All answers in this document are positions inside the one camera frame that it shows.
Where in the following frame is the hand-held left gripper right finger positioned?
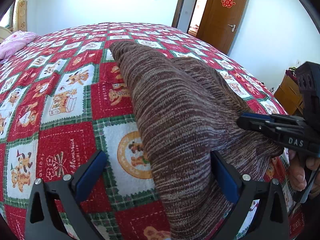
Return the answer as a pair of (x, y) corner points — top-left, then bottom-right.
(210, 150), (290, 240)

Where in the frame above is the wooden door frame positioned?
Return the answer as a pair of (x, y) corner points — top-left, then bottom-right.
(172, 0), (213, 34)

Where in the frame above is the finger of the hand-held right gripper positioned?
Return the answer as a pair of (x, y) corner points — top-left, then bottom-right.
(236, 119), (304, 147)
(240, 112), (305, 128)

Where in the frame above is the brown knit sweater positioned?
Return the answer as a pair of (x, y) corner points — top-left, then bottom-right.
(109, 41), (284, 240)

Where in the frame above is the person's right hand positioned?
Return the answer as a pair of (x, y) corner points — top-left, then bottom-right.
(287, 149), (320, 193)

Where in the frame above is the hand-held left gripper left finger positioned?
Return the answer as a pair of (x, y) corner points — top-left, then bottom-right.
(25, 150), (108, 240)

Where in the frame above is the window frame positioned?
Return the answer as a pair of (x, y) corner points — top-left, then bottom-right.
(0, 5), (15, 29)

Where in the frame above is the dark red cloth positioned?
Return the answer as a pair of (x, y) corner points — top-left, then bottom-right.
(286, 66), (299, 80)

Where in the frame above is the wooden cabinet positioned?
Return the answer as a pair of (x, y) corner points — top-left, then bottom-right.
(274, 74), (307, 117)

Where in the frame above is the wooden headboard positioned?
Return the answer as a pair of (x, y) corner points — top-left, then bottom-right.
(0, 26), (13, 44)

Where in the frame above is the red checkered bear-print blanket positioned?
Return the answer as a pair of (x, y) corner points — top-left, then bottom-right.
(0, 22), (307, 240)

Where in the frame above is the pink pillow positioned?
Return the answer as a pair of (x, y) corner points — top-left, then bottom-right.
(0, 30), (38, 60)

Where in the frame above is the yellow patterned curtain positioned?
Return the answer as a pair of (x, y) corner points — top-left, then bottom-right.
(14, 0), (28, 32)

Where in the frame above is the brown wooden door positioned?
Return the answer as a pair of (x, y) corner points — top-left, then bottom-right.
(196, 0), (250, 55)

